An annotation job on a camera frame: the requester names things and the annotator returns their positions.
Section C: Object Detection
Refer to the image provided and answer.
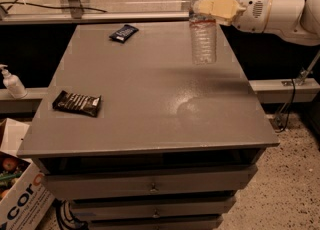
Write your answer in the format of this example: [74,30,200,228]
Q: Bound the grey drawer cabinet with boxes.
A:
[19,22,278,230]

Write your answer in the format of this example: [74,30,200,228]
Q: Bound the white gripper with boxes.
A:
[193,0,272,33]

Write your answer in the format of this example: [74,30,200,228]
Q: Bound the clear plastic water bottle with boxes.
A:
[189,0,217,65]

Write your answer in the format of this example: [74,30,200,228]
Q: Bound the white cardboard box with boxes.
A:
[0,118,54,230]

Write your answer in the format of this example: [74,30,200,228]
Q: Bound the metal frame rail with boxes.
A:
[0,0,320,26]

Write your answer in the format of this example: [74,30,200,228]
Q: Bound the dark brown snack bar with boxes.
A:
[52,90,101,117]

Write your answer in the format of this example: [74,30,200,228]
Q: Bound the black cable under cabinet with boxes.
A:
[54,200,88,230]

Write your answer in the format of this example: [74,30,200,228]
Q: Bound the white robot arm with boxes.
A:
[194,0,320,46]

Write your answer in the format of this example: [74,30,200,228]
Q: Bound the dark blue snack bar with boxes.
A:
[109,24,139,43]

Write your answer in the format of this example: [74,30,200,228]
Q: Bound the white pump dispenser bottle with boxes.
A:
[0,64,27,99]

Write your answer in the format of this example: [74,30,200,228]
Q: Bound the red apple in box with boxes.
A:
[2,157,18,172]

